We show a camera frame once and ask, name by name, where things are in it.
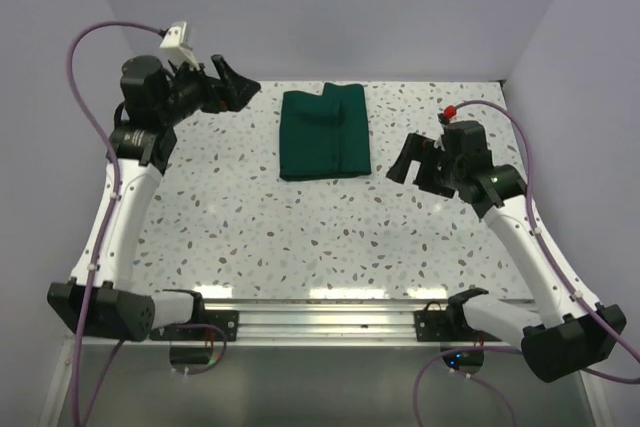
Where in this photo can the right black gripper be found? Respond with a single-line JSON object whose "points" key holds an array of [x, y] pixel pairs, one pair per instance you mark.
{"points": [[411, 151]]}

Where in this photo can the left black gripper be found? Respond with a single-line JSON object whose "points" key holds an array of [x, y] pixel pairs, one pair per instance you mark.
{"points": [[232, 96]]}

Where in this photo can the green surgical cloth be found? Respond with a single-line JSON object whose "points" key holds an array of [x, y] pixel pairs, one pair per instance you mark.
{"points": [[324, 136]]}

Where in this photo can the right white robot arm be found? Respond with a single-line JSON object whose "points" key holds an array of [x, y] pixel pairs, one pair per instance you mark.
{"points": [[571, 329]]}

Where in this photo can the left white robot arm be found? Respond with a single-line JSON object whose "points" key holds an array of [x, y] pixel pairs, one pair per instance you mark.
{"points": [[99, 299]]}

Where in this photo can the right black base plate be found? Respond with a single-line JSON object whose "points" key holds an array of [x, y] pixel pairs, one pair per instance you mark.
{"points": [[438, 322]]}

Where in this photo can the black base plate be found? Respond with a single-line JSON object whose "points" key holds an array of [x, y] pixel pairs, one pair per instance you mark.
{"points": [[438, 322], [209, 324]]}

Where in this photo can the aluminium mounting rail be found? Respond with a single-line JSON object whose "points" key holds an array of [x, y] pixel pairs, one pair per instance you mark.
{"points": [[324, 323]]}

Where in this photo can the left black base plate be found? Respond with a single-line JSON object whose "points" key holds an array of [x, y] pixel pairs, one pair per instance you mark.
{"points": [[209, 324]]}

